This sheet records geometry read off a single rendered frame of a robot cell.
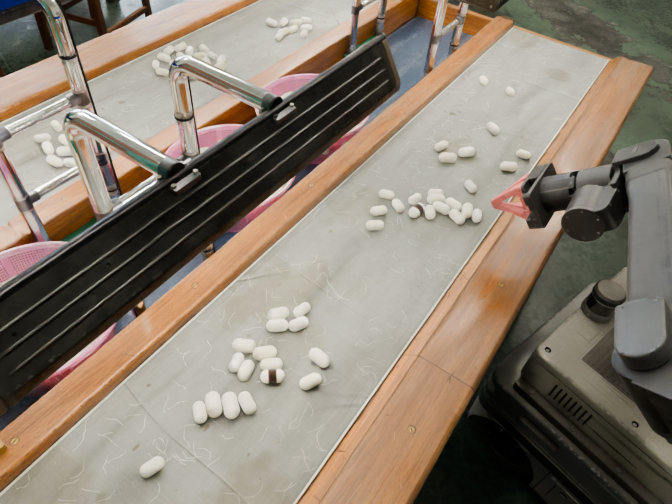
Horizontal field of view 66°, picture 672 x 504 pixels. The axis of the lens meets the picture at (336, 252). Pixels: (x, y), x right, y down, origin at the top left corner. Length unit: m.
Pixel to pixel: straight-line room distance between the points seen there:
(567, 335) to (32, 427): 1.05
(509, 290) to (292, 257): 0.38
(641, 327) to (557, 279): 1.59
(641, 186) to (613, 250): 1.57
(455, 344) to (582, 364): 0.49
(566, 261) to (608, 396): 0.99
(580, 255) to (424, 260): 1.33
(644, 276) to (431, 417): 0.33
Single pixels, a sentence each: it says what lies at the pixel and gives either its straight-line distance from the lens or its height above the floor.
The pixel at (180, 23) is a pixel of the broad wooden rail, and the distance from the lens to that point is 1.61.
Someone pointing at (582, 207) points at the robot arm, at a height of 0.98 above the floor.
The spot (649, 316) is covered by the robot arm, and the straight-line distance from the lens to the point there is 0.51.
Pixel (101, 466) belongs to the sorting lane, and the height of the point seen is 0.74.
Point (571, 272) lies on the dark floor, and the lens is 2.14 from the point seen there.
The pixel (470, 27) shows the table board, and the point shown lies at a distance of 1.89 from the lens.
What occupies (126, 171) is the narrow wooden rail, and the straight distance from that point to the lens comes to 1.10.
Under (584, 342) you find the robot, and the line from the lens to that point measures 1.31.
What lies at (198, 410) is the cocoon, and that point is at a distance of 0.76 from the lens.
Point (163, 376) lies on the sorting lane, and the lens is 0.82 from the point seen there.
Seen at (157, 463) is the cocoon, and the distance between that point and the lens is 0.74.
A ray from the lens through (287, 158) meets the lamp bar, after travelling 0.60.
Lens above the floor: 1.44
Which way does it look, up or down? 48 degrees down
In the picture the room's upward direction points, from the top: 6 degrees clockwise
